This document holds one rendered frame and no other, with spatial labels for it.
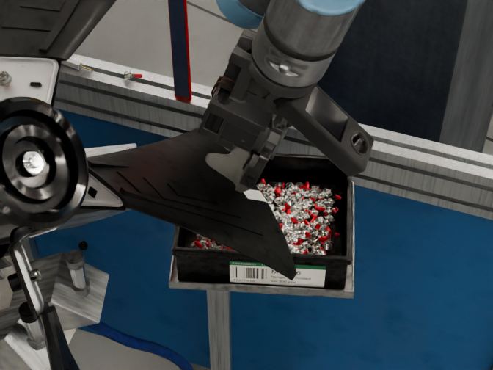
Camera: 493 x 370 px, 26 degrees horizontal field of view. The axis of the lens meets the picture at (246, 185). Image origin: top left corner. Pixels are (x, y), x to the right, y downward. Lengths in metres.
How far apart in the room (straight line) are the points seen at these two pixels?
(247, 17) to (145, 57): 1.71
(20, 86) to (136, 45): 1.84
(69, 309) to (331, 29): 0.45
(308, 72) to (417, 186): 0.50
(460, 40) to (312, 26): 0.66
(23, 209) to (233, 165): 0.29
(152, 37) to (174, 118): 1.36
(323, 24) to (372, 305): 0.86
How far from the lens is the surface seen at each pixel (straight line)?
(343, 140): 1.06
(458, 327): 1.72
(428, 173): 1.44
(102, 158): 1.12
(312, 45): 0.96
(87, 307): 1.20
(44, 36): 1.04
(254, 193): 1.20
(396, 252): 1.61
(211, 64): 2.78
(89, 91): 1.54
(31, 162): 0.93
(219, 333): 1.58
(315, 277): 1.32
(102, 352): 2.25
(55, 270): 1.19
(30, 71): 1.03
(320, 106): 1.06
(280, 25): 0.96
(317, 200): 1.39
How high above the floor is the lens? 1.91
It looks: 50 degrees down
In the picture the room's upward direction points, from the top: straight up
